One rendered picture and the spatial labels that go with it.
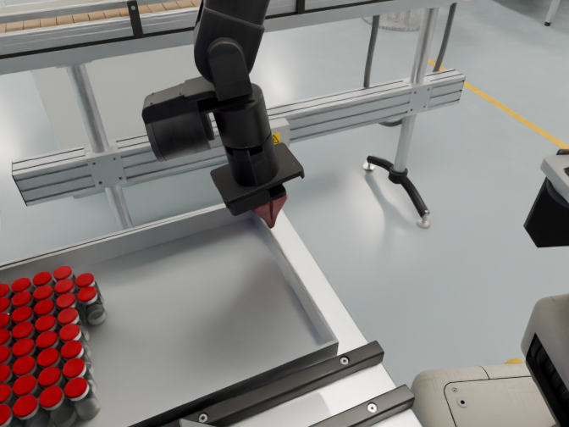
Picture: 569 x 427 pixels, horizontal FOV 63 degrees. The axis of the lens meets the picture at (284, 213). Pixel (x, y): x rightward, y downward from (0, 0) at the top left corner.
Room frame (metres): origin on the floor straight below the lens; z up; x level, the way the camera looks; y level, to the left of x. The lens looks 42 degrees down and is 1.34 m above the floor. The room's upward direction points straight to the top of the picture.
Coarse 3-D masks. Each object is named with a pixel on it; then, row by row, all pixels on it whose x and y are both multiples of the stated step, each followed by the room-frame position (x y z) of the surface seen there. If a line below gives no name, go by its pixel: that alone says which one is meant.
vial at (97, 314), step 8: (88, 288) 0.34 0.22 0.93; (80, 296) 0.33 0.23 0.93; (88, 296) 0.33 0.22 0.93; (96, 296) 0.33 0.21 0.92; (80, 304) 0.33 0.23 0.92; (88, 304) 0.33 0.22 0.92; (96, 304) 0.33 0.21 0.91; (88, 312) 0.32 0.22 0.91; (96, 312) 0.33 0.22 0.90; (104, 312) 0.34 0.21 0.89; (88, 320) 0.33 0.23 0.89; (96, 320) 0.32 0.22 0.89
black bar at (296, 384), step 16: (352, 352) 0.28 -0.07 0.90; (368, 352) 0.28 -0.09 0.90; (320, 368) 0.26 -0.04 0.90; (336, 368) 0.26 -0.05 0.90; (352, 368) 0.26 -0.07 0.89; (272, 384) 0.24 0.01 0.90; (288, 384) 0.24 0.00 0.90; (304, 384) 0.24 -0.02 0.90; (320, 384) 0.25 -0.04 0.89; (224, 400) 0.22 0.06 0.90; (240, 400) 0.22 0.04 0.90; (256, 400) 0.22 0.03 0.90; (272, 400) 0.23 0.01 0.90; (288, 400) 0.23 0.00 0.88; (192, 416) 0.21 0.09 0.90; (208, 416) 0.21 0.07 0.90; (224, 416) 0.21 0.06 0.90; (240, 416) 0.21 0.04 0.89
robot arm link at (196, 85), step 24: (216, 48) 0.41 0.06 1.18; (240, 48) 0.42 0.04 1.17; (216, 72) 0.41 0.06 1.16; (240, 72) 0.41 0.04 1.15; (168, 96) 0.44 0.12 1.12; (192, 96) 0.42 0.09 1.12; (216, 96) 0.42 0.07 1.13; (144, 120) 0.42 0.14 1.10; (168, 120) 0.42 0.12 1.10; (192, 120) 0.42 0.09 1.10; (168, 144) 0.41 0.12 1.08; (192, 144) 0.41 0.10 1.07
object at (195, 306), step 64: (64, 256) 0.41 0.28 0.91; (128, 256) 0.43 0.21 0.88; (192, 256) 0.43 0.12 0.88; (256, 256) 0.43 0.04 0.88; (128, 320) 0.33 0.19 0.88; (192, 320) 0.33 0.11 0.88; (256, 320) 0.33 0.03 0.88; (320, 320) 0.31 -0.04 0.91; (128, 384) 0.25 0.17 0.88; (192, 384) 0.25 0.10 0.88; (256, 384) 0.24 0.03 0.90
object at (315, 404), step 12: (312, 396) 0.24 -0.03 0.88; (288, 408) 0.22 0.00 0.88; (300, 408) 0.22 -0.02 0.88; (312, 408) 0.22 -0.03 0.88; (324, 408) 0.22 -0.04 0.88; (180, 420) 0.19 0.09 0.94; (252, 420) 0.21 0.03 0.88; (264, 420) 0.21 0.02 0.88; (276, 420) 0.21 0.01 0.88; (288, 420) 0.21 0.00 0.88; (300, 420) 0.21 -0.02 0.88; (312, 420) 0.21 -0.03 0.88
